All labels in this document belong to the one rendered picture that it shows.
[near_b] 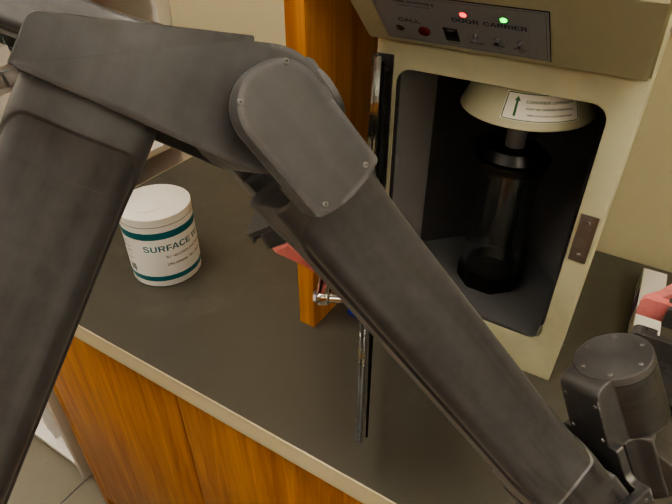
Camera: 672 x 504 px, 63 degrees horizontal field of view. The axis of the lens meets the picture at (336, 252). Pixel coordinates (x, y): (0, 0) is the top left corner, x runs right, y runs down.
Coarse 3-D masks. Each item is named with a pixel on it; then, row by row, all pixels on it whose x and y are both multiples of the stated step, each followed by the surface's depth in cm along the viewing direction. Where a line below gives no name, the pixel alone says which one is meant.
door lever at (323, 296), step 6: (318, 282) 61; (324, 282) 61; (318, 288) 60; (324, 288) 60; (318, 294) 59; (324, 294) 59; (330, 294) 60; (318, 300) 59; (324, 300) 59; (330, 300) 60; (336, 300) 59
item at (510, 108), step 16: (464, 96) 74; (480, 96) 71; (496, 96) 69; (512, 96) 67; (528, 96) 67; (544, 96) 66; (480, 112) 70; (496, 112) 69; (512, 112) 68; (528, 112) 67; (544, 112) 67; (560, 112) 67; (576, 112) 68; (592, 112) 70; (512, 128) 68; (528, 128) 67; (544, 128) 67; (560, 128) 67; (576, 128) 68
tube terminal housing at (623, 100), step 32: (416, 64) 69; (448, 64) 67; (480, 64) 65; (512, 64) 63; (544, 64) 61; (576, 96) 61; (608, 96) 59; (640, 96) 58; (608, 128) 61; (608, 160) 63; (608, 192) 64; (576, 224) 69; (576, 288) 73; (512, 352) 85; (544, 352) 81
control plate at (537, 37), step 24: (384, 0) 58; (408, 0) 57; (432, 0) 55; (456, 0) 54; (384, 24) 63; (408, 24) 61; (432, 24) 59; (456, 24) 58; (480, 24) 56; (504, 24) 54; (528, 24) 53; (480, 48) 60; (504, 48) 58; (528, 48) 57
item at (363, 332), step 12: (372, 96) 57; (372, 108) 54; (372, 120) 52; (372, 132) 50; (372, 144) 47; (360, 324) 56; (360, 336) 57; (360, 348) 58; (360, 360) 59; (360, 372) 60; (360, 384) 61; (360, 396) 63; (360, 408) 64; (360, 420) 65; (360, 432) 66
